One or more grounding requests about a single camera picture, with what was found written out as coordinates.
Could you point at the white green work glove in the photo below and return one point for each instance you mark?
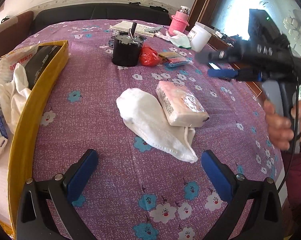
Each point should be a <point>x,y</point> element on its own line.
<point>178,39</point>

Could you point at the right hand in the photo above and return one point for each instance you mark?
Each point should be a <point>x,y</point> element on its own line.
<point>279,127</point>

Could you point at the black smartphone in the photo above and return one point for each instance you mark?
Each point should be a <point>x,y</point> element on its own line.
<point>218,68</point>

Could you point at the white paper notebook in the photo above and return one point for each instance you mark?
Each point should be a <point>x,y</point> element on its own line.
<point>140,29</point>

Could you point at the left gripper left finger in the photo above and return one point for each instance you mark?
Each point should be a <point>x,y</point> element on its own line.
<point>34,216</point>

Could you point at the white cloth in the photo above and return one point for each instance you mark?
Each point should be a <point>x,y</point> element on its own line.
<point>13,97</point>

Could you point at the black cylindrical pen holder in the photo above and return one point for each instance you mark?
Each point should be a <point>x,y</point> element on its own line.
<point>126,49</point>

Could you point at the red sleeved right forearm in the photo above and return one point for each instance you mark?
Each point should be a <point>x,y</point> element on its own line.
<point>292,165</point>

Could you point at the yellow cardboard tray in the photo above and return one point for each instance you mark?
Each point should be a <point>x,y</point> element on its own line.
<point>20,161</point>

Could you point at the pink knitted bottle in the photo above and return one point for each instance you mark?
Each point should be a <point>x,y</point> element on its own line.
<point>180,20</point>

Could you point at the red white plastic bag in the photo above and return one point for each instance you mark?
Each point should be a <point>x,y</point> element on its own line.
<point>9,62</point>

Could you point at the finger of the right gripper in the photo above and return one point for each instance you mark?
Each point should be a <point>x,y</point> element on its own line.
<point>223,73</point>

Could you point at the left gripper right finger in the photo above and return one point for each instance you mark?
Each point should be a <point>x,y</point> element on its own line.
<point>265,219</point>

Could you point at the flat black box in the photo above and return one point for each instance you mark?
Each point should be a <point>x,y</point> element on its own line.
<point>37,64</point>

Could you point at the black sofa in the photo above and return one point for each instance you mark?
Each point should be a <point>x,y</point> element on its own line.
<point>100,11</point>

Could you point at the white plastic jar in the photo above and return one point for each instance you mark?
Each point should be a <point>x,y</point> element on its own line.
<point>199,36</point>

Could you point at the brown leather armchair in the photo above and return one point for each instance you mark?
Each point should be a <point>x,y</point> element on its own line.
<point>14,31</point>

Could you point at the pink tissue pack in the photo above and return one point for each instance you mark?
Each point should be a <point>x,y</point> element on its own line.
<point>180,105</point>

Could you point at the wooden framed window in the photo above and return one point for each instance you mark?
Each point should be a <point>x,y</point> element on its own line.
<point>231,17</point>

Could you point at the white towel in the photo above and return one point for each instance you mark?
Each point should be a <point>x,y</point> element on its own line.
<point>142,113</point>

